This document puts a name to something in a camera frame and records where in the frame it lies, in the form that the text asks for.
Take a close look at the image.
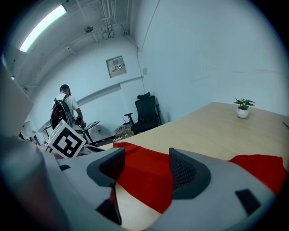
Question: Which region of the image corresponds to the grey wall electrical panel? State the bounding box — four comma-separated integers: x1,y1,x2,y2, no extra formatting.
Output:
106,55,128,79

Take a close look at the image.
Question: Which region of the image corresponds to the black office chair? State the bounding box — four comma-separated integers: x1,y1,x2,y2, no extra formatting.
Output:
124,91,163,134

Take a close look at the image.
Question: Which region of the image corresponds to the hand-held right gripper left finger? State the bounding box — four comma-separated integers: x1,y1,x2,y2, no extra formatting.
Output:
41,147,126,226

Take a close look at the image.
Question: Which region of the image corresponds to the white ceiling light panel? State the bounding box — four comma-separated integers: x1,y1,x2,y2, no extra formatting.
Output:
19,5,67,53

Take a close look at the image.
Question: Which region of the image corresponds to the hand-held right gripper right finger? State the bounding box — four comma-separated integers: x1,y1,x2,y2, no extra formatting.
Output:
145,147,278,231

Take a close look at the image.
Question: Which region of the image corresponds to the round grey side table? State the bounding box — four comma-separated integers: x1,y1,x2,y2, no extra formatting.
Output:
84,120,101,145

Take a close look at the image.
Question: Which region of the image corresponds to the cardboard box stack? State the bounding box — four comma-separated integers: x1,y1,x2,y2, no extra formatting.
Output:
115,125,136,139

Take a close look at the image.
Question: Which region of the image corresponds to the red t-shirt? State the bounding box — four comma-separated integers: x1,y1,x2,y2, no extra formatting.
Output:
112,141,289,214

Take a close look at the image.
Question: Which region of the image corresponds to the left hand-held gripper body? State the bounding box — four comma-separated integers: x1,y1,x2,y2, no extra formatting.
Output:
46,119,88,159

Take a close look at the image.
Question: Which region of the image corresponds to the small potted green plant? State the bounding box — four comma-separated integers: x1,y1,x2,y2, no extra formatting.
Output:
233,97,256,119

